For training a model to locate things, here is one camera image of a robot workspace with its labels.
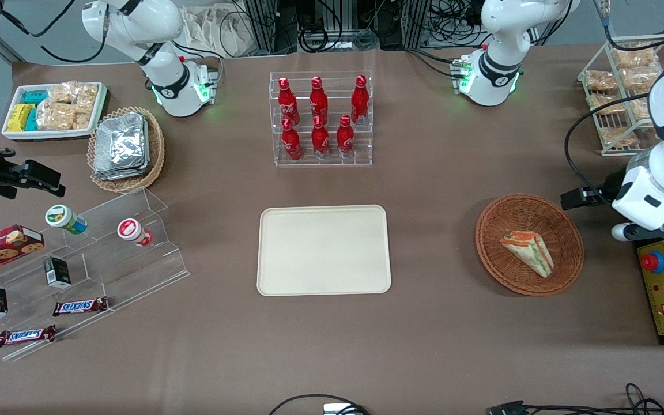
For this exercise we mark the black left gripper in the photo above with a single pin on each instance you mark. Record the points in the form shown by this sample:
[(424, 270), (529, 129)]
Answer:
[(606, 191)]

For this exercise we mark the triangle sandwich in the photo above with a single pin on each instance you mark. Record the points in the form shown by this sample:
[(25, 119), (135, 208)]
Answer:
[(531, 252)]

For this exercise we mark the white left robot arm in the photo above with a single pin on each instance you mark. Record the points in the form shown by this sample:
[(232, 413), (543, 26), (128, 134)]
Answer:
[(499, 34)]

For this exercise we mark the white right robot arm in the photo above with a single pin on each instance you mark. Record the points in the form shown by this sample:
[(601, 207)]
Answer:
[(159, 23)]

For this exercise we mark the white rectangular snack tray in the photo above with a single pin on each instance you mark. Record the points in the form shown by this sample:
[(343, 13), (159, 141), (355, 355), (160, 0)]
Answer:
[(49, 135)]

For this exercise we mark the brown round wicker basket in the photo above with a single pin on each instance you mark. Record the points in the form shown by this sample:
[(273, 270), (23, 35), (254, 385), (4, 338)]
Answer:
[(516, 216)]

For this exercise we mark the light oval wicker basket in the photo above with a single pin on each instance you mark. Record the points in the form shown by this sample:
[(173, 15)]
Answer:
[(156, 155)]

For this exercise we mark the cream plastic tray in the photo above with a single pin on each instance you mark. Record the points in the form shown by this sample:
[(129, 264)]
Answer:
[(323, 251)]

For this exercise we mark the green lid snack cup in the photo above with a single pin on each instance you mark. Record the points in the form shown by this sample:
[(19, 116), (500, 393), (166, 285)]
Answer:
[(64, 218)]

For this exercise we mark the teal snack box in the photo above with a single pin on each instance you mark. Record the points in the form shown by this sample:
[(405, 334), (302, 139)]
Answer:
[(31, 120), (35, 97)]

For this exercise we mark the clear bag rice crackers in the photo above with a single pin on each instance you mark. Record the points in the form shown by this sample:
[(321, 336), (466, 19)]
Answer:
[(62, 92), (56, 116), (87, 98)]

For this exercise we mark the clear pack fried snack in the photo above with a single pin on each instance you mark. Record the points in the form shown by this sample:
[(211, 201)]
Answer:
[(606, 104), (638, 109), (601, 80), (640, 79), (633, 57), (617, 137)]

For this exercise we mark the yellow snack box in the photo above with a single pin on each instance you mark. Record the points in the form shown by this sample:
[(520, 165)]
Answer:
[(19, 118)]

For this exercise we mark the silver foil packet stack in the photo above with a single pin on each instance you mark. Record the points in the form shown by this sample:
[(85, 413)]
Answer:
[(121, 144)]

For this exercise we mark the red emergency stop button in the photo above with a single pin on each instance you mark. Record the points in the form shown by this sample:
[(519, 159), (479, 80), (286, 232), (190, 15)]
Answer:
[(652, 262)]

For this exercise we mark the red lid snack cup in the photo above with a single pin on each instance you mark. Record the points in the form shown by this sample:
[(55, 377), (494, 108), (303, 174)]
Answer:
[(132, 230)]

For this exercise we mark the Snickers chocolate bar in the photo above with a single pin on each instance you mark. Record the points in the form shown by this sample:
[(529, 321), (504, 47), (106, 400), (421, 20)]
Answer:
[(25, 336), (80, 306)]

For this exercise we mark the clear acrylic stepped shelf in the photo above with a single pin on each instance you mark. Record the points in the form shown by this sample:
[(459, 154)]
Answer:
[(136, 276)]

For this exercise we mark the white cloth bag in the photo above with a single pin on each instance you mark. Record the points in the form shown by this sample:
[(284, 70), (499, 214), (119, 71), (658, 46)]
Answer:
[(217, 29)]

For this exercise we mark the red cola bottle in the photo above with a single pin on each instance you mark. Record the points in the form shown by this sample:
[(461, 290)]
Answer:
[(319, 102), (359, 102), (288, 104), (292, 144), (345, 140), (320, 141)]

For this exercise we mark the clear acrylic bottle rack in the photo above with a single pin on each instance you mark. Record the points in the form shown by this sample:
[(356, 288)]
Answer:
[(332, 164)]

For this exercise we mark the small white device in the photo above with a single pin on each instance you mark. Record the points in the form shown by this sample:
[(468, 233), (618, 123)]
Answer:
[(338, 409)]

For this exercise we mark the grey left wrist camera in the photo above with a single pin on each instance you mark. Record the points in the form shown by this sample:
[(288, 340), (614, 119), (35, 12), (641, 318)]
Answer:
[(622, 232)]

